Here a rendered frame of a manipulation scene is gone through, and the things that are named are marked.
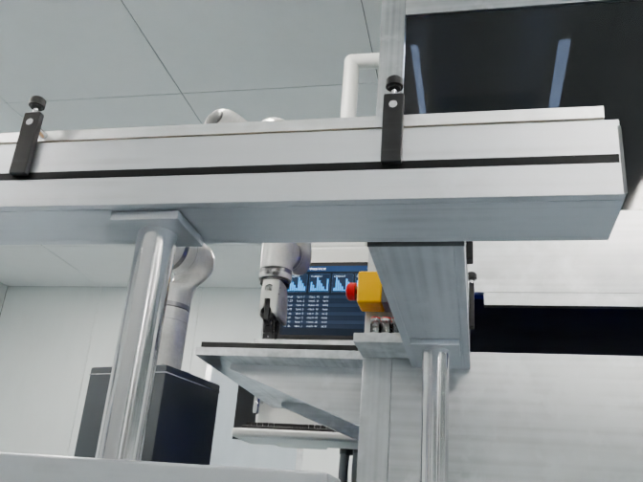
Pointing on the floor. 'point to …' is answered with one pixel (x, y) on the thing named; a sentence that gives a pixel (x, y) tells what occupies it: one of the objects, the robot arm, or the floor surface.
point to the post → (372, 417)
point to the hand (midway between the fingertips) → (269, 341)
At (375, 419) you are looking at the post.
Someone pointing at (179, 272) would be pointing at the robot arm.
